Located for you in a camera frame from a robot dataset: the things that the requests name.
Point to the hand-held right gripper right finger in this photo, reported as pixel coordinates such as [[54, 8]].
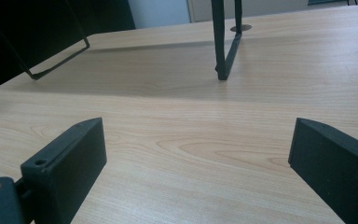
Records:
[[335, 165]]

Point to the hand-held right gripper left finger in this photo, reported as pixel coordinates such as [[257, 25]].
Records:
[[65, 168]]

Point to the black metal stand leg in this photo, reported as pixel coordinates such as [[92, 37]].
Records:
[[225, 46]]

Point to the black metal stand frame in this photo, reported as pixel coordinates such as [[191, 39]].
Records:
[[59, 62]]

